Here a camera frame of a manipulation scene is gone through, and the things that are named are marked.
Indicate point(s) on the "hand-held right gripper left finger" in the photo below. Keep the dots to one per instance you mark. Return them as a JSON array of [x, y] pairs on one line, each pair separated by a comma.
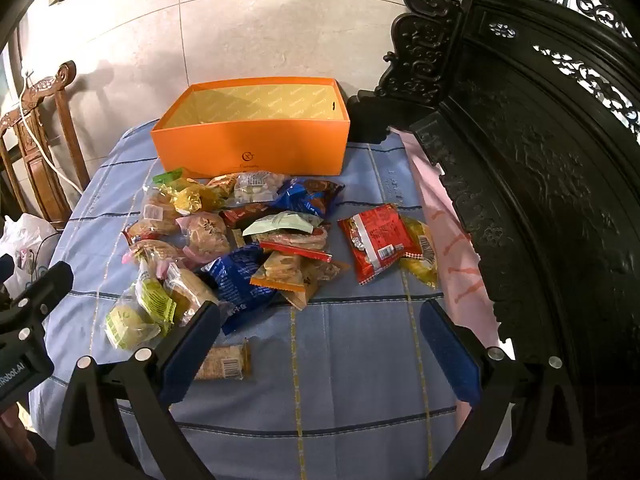
[[192, 347]]

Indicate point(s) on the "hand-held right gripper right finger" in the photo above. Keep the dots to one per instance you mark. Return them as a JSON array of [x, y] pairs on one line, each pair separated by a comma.
[[450, 355]]

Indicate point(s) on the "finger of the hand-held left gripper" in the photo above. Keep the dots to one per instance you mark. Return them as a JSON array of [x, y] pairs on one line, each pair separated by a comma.
[[50, 282]]

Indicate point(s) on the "large blue snack packet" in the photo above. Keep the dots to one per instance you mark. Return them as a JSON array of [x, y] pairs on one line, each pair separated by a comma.
[[235, 280]]

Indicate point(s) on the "pink pastry packet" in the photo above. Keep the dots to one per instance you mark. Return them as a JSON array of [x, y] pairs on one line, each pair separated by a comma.
[[150, 255]]

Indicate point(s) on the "yellow snack packet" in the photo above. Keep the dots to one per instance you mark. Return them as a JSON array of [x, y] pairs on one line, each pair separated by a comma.
[[422, 252]]

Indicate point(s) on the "chocolate wafer bar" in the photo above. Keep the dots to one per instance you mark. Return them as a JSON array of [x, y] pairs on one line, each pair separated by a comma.
[[245, 215]]

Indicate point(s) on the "orange cardboard box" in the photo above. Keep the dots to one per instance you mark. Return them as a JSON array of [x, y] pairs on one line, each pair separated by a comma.
[[250, 145]]

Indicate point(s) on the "grain bar packet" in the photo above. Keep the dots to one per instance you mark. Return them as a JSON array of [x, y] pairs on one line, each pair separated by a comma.
[[225, 360]]

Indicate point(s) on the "white plastic bag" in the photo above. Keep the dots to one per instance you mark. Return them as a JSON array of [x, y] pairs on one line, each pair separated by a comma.
[[25, 240]]

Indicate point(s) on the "clear bread packet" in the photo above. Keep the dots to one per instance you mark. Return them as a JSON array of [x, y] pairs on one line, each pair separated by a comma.
[[187, 292]]

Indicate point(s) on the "green mung cake packet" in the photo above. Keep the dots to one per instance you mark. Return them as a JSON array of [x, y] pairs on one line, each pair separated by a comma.
[[127, 325], [155, 297]]

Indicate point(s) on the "red-edged pastry packet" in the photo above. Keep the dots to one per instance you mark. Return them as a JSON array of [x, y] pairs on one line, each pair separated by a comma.
[[145, 230]]

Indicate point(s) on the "pink-edged biscuit packet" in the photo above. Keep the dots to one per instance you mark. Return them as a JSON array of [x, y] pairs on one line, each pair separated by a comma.
[[205, 235]]

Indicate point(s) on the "orange clear snack packet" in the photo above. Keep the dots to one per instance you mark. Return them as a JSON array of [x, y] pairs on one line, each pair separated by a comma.
[[277, 272]]

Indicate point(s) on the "brown wooden chair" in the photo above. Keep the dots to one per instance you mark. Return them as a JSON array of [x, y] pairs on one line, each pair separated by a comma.
[[35, 160]]

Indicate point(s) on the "clear round pastry packet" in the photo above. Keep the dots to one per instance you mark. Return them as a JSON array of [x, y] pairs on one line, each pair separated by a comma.
[[155, 210]]

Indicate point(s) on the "red snack packet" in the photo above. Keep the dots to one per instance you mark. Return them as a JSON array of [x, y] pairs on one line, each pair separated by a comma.
[[377, 242]]

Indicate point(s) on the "brown paper snack packet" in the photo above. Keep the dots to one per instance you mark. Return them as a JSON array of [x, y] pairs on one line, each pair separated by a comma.
[[315, 280]]

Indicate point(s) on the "gold foil snack packet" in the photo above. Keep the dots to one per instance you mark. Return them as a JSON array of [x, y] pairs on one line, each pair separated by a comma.
[[187, 200]]

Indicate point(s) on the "clear packet with red strip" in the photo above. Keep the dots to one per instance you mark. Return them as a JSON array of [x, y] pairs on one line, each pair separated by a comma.
[[300, 245]]

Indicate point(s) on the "pale green snack packet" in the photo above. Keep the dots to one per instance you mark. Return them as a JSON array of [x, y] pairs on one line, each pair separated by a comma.
[[282, 222]]

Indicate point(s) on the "clear white candy packet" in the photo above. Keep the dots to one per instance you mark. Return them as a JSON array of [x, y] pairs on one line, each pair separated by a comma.
[[255, 187]]

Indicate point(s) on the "blue cookie packet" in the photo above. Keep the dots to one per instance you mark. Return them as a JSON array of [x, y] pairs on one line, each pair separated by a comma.
[[310, 195]]

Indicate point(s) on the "dark carved wooden furniture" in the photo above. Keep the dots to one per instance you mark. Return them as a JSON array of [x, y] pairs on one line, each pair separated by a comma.
[[550, 185]]

